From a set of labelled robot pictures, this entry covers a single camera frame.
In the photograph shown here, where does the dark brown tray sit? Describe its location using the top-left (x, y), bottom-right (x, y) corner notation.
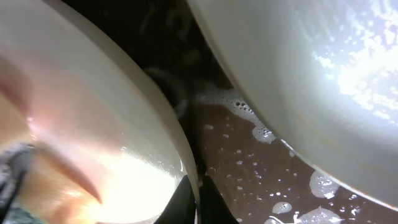
top-left (69, 1), bottom-right (397, 223)

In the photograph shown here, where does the cream plate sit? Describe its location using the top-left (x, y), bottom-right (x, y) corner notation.
top-left (1, 0), bottom-right (200, 223)

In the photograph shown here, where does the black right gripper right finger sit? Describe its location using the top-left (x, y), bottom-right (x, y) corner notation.
top-left (200, 175), bottom-right (238, 224)

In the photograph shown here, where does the pale green plate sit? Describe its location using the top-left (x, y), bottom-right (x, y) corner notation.
top-left (188, 0), bottom-right (397, 210)

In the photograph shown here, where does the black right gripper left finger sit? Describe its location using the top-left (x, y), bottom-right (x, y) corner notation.
top-left (154, 175), bottom-right (196, 224)

